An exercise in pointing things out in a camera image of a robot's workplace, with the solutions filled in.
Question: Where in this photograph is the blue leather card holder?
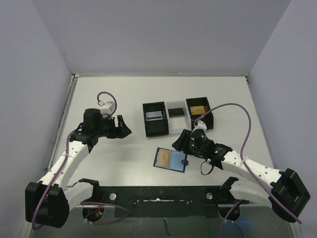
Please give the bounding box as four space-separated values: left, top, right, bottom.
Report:
153 147 189 173

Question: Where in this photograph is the black white card tray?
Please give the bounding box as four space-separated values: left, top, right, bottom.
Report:
143 97 213 137

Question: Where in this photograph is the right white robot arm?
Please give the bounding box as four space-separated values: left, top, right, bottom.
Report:
172 129 311 223

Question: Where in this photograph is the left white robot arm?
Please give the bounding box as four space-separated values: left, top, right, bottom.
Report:
25 109 132 230

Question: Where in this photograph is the silver credit card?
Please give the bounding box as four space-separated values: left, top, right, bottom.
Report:
146 111 163 121

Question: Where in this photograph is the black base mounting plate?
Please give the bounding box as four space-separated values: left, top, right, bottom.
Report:
84 185 237 218

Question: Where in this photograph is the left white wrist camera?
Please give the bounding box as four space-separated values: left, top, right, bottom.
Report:
98 101 116 115

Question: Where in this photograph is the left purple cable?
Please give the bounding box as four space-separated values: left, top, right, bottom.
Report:
31 92 131 230

